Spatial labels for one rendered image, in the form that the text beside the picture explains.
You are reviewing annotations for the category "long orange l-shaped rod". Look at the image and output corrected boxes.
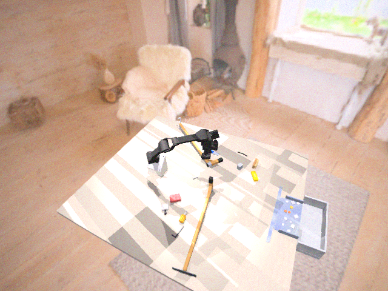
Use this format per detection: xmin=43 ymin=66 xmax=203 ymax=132
xmin=178 ymin=117 xmax=223 ymax=167

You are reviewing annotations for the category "red rectangular block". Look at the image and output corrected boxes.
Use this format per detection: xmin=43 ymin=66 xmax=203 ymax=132
xmin=169 ymin=193 xmax=181 ymax=203

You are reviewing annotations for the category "yellow rectangular block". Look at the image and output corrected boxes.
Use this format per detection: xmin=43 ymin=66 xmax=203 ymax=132
xmin=250 ymin=171 xmax=258 ymax=182

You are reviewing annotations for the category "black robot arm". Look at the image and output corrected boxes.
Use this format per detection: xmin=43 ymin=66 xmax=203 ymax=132
xmin=146 ymin=129 xmax=219 ymax=164

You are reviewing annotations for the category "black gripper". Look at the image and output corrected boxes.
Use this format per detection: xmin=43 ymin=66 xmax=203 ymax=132
xmin=201 ymin=140 xmax=213 ymax=159

